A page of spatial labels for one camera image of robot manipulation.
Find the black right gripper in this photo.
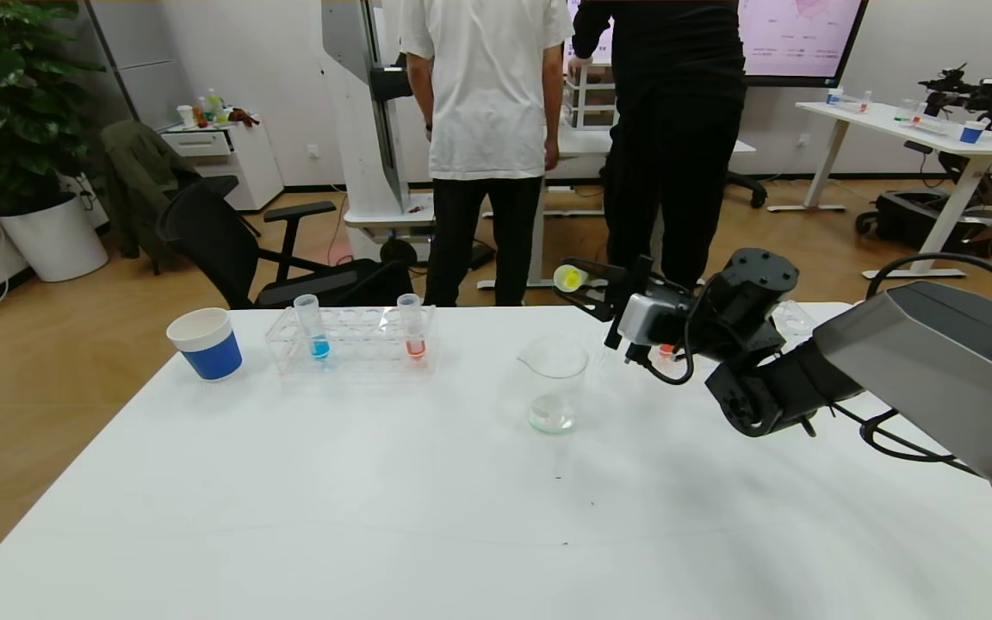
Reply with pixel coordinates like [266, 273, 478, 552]
[552, 254, 694, 350]

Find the yellow pigment test tube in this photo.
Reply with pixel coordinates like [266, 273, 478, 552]
[553, 264, 611, 292]

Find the blue pigment test tube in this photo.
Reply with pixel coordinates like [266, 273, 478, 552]
[293, 294, 332, 361]

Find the black wheeled robot base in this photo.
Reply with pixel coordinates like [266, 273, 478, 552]
[853, 189, 992, 257]

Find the glass beaker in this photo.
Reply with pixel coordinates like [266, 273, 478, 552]
[517, 336, 590, 435]

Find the clear acrylic tube rack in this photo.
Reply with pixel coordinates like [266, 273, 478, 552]
[265, 305, 438, 376]
[636, 300, 820, 373]

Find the person in black clothes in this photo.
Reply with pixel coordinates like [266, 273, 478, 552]
[571, 0, 747, 289]

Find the white drawer organiser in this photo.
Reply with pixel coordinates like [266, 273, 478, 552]
[565, 62, 617, 130]

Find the person in white shirt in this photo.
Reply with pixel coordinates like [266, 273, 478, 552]
[399, 0, 574, 307]

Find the tall white robot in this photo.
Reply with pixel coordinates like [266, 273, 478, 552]
[321, 0, 441, 268]

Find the white desk with slanted legs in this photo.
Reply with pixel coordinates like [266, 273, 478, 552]
[766, 99, 992, 281]

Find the white drawer cabinet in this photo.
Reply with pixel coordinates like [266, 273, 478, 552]
[160, 119, 286, 214]

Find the black office chair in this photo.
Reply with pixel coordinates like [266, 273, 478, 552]
[157, 177, 415, 311]

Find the blue white paper cup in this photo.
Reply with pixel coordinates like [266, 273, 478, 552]
[166, 307, 244, 381]

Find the dark olive jacket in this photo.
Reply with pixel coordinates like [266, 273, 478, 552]
[101, 121, 204, 262]

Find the white plant pot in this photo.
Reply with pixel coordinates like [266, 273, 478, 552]
[0, 193, 109, 283]

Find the green leafy plant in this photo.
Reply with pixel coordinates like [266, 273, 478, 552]
[0, 0, 109, 218]

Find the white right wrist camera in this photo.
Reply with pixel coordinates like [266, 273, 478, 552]
[617, 289, 693, 347]

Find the wall display screen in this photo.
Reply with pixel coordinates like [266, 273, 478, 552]
[565, 0, 869, 89]

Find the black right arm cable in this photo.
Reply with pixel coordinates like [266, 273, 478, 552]
[865, 252, 992, 326]

